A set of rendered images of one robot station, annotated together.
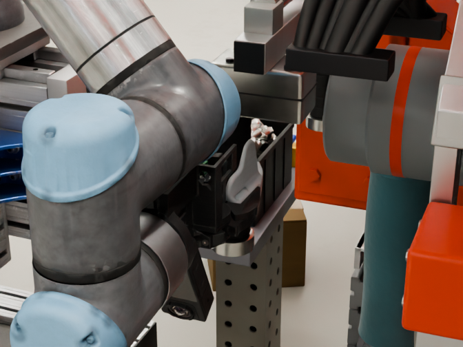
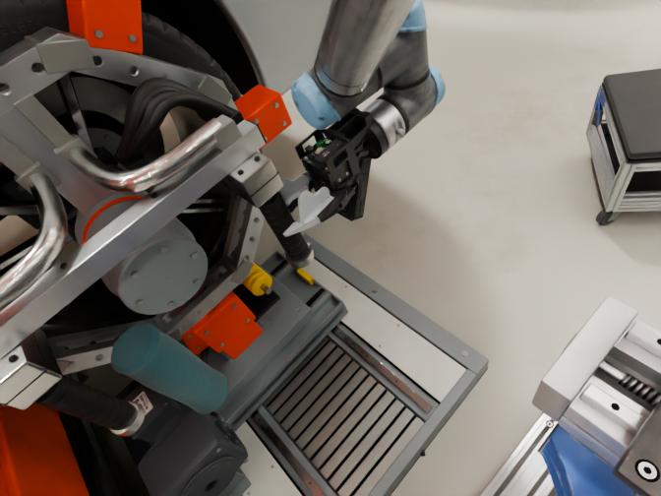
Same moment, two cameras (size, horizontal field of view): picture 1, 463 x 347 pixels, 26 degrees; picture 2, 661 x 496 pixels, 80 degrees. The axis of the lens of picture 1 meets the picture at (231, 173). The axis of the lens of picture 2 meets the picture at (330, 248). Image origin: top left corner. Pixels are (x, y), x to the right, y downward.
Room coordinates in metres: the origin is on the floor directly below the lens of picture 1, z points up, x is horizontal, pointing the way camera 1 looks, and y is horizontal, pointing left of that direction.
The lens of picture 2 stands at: (1.15, 0.33, 1.24)
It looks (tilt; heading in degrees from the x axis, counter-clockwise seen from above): 50 degrees down; 225
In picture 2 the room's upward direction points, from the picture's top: 24 degrees counter-clockwise
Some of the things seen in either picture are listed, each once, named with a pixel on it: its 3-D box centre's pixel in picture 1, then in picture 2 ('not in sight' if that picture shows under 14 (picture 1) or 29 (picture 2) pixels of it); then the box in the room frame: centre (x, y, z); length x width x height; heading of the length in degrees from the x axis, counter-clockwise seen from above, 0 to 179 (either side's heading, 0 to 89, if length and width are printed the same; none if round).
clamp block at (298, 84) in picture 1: (262, 84); (245, 171); (0.88, -0.03, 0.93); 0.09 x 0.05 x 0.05; 70
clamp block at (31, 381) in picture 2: not in sight; (16, 360); (1.20, -0.15, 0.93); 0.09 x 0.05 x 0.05; 70
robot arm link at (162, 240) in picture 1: (133, 261); (379, 129); (0.68, 0.08, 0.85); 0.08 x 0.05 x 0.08; 70
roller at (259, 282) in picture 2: not in sight; (235, 262); (0.82, -0.33, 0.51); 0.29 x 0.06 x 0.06; 70
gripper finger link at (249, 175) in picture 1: (247, 168); (283, 193); (0.85, -0.01, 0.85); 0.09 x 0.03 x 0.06; 151
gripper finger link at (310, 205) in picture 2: not in sight; (306, 208); (0.86, 0.04, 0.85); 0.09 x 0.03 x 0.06; 168
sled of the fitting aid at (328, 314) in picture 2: not in sight; (258, 330); (0.87, -0.43, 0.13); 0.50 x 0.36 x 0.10; 160
